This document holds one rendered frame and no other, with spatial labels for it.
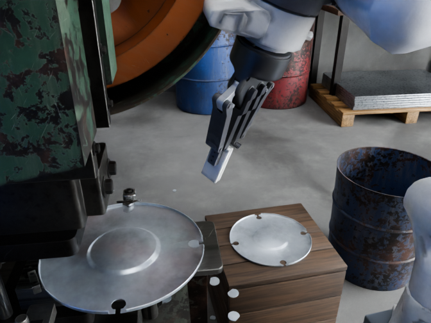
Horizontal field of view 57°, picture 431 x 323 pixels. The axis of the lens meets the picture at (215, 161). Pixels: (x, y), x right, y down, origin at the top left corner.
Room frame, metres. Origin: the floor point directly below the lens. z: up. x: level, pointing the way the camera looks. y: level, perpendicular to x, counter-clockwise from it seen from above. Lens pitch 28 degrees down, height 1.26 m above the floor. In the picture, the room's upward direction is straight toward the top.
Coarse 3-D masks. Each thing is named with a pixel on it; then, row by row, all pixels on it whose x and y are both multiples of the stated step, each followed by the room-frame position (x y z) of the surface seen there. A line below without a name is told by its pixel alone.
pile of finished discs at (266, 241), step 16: (240, 224) 1.20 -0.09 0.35; (256, 224) 1.20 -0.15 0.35; (272, 224) 1.20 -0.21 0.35; (288, 224) 1.20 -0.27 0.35; (240, 240) 1.11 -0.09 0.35; (256, 240) 1.10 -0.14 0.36; (272, 240) 1.10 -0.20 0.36; (288, 240) 1.11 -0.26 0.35; (304, 240) 1.11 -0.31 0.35; (256, 256) 1.03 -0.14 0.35; (272, 256) 1.03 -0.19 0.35; (288, 256) 1.03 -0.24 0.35; (304, 256) 1.02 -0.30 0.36
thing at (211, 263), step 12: (204, 228) 0.63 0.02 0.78; (204, 240) 0.59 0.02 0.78; (216, 240) 0.59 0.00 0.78; (204, 252) 0.56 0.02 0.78; (216, 252) 0.56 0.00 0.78; (204, 264) 0.53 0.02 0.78; (216, 264) 0.53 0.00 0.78; (120, 300) 0.51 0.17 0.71; (144, 312) 0.52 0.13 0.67; (156, 312) 0.52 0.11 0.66
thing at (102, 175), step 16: (0, 192) 0.47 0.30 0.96; (16, 192) 0.47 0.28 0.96; (32, 192) 0.47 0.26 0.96; (48, 192) 0.48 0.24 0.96; (64, 192) 0.48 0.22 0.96; (80, 192) 0.50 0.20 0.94; (96, 192) 0.51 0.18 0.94; (112, 192) 0.53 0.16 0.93; (0, 208) 0.47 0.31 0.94; (16, 208) 0.47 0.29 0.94; (32, 208) 0.47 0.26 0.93; (48, 208) 0.48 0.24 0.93; (64, 208) 0.48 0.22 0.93; (80, 208) 0.49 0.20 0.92; (96, 208) 0.51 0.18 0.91; (0, 224) 0.47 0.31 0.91; (16, 224) 0.47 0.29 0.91; (32, 224) 0.47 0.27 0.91; (48, 224) 0.48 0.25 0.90; (64, 224) 0.48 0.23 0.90; (80, 224) 0.48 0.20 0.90
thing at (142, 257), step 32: (96, 224) 0.64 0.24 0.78; (128, 224) 0.64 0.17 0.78; (160, 224) 0.64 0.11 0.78; (192, 224) 0.64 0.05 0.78; (96, 256) 0.54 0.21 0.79; (128, 256) 0.54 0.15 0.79; (160, 256) 0.54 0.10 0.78; (192, 256) 0.54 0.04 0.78; (64, 288) 0.47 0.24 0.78; (96, 288) 0.47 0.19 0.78; (128, 288) 0.47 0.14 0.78; (160, 288) 0.47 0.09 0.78
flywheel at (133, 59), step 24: (144, 0) 0.93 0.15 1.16; (168, 0) 0.93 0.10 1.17; (192, 0) 0.91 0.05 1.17; (120, 24) 0.92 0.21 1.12; (144, 24) 0.93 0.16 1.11; (168, 24) 0.90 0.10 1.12; (192, 24) 0.91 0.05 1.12; (120, 48) 0.91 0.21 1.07; (144, 48) 0.90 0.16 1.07; (168, 48) 0.90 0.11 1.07; (120, 72) 0.89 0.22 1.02
